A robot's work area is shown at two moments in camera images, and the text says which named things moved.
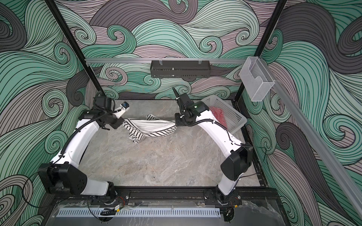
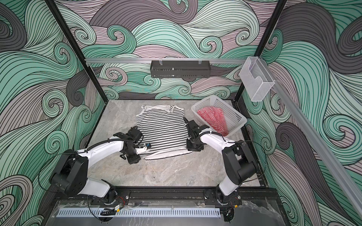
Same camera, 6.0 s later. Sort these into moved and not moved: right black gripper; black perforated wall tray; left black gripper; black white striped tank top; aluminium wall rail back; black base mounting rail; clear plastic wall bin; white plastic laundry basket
Moved: right black gripper; black white striped tank top; left black gripper
Not moved: black base mounting rail; black perforated wall tray; clear plastic wall bin; white plastic laundry basket; aluminium wall rail back
